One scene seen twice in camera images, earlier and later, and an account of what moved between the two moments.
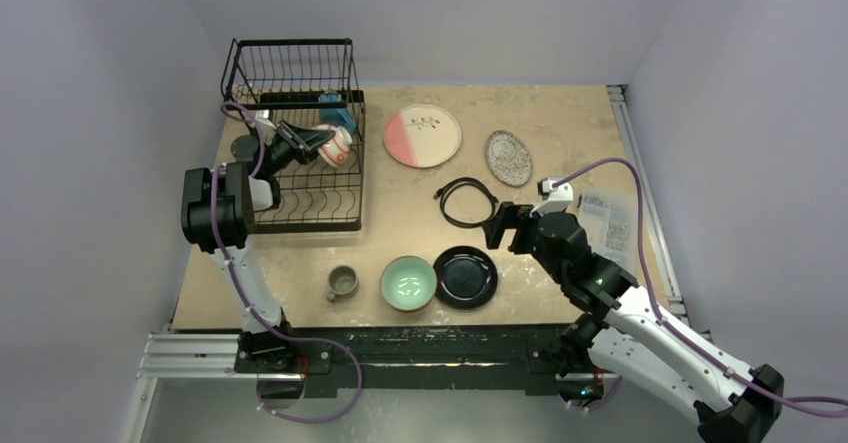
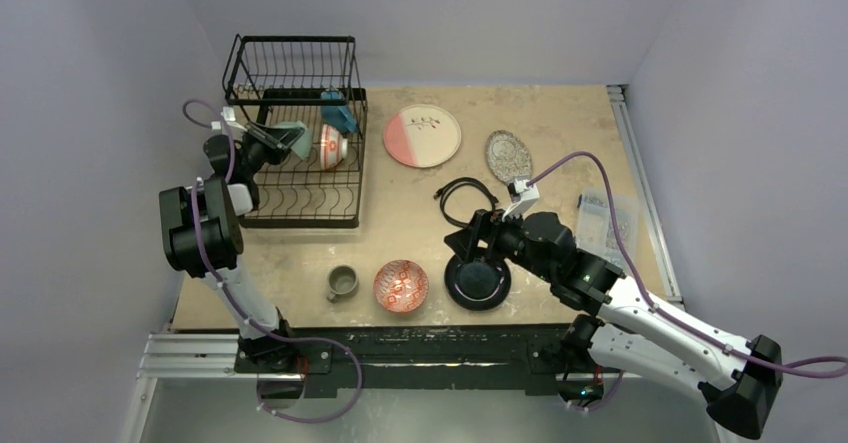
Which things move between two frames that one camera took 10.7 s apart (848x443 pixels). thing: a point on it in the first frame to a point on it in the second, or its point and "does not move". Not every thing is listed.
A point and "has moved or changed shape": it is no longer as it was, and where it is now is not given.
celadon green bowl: (408, 284) has moved or changed shape
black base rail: (499, 355) does not move
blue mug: (335, 115) does not move
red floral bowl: (335, 152) does not move
